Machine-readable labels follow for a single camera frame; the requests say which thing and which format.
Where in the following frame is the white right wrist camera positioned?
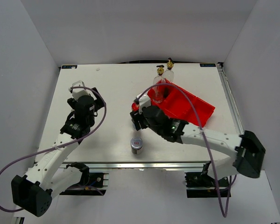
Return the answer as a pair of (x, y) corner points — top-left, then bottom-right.
(134, 93), (151, 111)

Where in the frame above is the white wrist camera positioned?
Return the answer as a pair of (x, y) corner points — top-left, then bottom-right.
(134, 93), (151, 111)
(69, 80), (89, 101)

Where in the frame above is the blue table logo sticker right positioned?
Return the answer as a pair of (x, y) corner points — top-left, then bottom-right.
(199, 63), (217, 68)

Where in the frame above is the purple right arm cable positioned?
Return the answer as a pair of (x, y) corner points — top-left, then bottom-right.
(135, 84), (238, 218)

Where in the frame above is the glass oil bottle gold cap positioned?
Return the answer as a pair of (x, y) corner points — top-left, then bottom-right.
(153, 65), (166, 103)

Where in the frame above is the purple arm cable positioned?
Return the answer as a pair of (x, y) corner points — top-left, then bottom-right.
(0, 86), (107, 212)
(135, 84), (238, 218)

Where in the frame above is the dark spice jar silver lid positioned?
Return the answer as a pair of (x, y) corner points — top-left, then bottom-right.
(130, 137), (143, 154)

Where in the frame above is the blue table logo sticker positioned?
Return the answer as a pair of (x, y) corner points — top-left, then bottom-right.
(61, 65), (77, 69)
(199, 63), (217, 68)

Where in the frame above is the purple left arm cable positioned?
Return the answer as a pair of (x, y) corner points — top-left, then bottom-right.
(0, 86), (107, 212)

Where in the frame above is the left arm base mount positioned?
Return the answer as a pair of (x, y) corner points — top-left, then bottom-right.
(60, 162), (109, 196)

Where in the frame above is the red lid sauce jar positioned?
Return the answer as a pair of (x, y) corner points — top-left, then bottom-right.
(131, 102), (140, 112)

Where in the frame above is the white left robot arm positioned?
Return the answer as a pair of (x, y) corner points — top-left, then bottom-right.
(11, 86), (106, 217)

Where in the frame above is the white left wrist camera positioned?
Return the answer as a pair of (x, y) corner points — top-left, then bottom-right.
(69, 80), (89, 101)

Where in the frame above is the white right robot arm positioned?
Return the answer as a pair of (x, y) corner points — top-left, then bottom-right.
(130, 105), (266, 186)

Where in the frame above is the red plastic divided bin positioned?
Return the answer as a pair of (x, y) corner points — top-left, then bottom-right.
(151, 84), (215, 127)

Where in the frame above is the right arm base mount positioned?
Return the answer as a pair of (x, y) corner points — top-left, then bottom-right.
(185, 161), (218, 198)

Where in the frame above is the blue table logo sticker left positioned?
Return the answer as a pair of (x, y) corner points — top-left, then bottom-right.
(61, 65), (77, 69)

